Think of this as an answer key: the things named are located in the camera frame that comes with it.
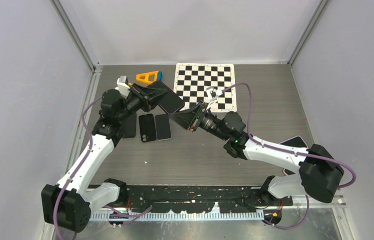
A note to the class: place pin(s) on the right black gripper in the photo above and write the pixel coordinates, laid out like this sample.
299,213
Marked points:
189,118

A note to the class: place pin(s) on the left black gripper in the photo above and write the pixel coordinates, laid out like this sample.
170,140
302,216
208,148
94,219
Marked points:
147,96

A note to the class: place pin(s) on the white edged bare phone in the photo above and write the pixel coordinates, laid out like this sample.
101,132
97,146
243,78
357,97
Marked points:
163,130

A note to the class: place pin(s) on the phone with white edge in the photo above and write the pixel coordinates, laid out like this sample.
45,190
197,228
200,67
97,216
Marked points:
296,142

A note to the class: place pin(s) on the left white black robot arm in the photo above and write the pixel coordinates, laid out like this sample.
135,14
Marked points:
68,203

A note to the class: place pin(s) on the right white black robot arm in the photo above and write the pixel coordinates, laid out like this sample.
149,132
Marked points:
313,174

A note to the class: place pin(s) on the black phone on table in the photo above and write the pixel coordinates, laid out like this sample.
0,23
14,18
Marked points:
129,126

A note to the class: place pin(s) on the phone with pink edge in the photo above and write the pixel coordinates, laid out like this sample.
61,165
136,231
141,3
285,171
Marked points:
287,172

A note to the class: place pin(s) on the orange triangle toy block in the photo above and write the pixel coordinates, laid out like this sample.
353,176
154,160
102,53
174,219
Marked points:
149,77

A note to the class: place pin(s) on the black white checkerboard mat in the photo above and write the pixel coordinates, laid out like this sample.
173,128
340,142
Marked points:
192,79

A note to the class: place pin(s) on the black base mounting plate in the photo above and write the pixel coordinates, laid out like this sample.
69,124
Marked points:
194,199

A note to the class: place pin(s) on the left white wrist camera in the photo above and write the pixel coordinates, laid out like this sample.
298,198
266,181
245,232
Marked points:
123,86

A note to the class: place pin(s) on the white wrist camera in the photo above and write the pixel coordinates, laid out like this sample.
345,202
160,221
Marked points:
213,95
123,86

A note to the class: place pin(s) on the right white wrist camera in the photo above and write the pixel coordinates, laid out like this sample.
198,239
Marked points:
213,95

